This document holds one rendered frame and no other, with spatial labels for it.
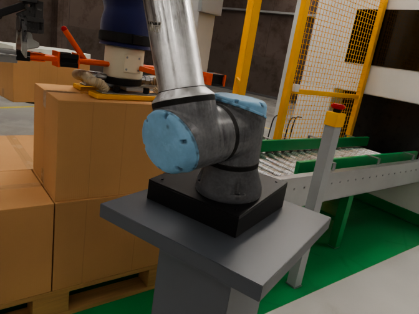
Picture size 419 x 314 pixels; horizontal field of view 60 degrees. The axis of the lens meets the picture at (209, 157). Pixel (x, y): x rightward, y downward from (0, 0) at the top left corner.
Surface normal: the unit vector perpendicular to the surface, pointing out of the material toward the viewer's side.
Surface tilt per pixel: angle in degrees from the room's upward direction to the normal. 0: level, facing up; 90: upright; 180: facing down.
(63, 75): 90
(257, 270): 0
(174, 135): 99
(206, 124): 69
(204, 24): 90
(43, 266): 90
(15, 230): 90
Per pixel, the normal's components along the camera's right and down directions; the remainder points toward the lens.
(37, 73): 0.73, 0.30
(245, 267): 0.15, -0.95
